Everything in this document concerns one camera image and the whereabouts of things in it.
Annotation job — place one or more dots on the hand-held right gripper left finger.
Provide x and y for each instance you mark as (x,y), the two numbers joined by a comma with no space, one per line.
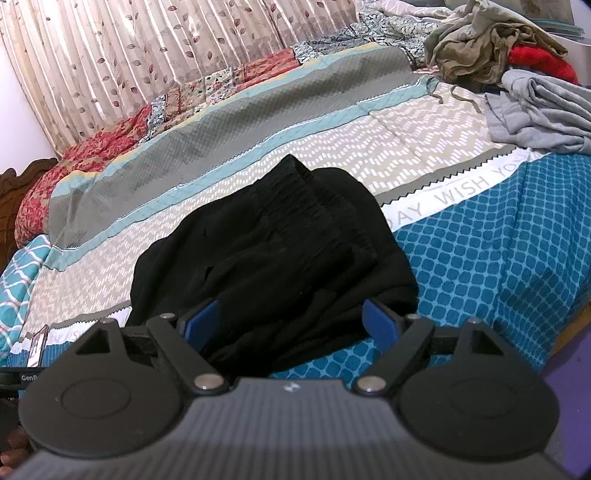
(203,323)

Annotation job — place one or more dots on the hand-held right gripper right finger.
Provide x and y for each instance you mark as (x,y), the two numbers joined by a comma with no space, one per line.
(377,321)

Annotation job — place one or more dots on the black pants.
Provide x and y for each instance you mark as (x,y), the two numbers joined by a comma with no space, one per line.
(277,240)

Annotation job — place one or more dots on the person's left hand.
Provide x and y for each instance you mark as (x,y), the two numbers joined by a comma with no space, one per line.
(14,445)

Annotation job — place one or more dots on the smartphone with lit screen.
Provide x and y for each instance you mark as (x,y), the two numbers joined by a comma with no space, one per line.
(37,350)

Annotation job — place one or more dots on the teal white patterned pillow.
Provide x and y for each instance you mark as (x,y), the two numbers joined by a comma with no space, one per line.
(18,286)

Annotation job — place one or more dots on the striped patchwork bedspread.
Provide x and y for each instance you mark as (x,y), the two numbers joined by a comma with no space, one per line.
(461,240)

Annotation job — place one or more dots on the wooden headboard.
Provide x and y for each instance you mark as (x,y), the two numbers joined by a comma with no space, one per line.
(14,194)

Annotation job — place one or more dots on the grey garment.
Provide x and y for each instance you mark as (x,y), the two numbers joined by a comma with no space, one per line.
(540,110)

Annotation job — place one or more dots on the leaf patterned curtain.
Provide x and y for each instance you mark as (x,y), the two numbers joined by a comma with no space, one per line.
(115,55)

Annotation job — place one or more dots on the olive crumpled cloth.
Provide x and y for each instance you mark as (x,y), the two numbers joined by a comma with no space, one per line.
(471,50)

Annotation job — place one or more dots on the red cloth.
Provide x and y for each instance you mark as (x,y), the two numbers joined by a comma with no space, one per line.
(549,60)

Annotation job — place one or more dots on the white container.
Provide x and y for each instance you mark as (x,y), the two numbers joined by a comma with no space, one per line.
(579,50)

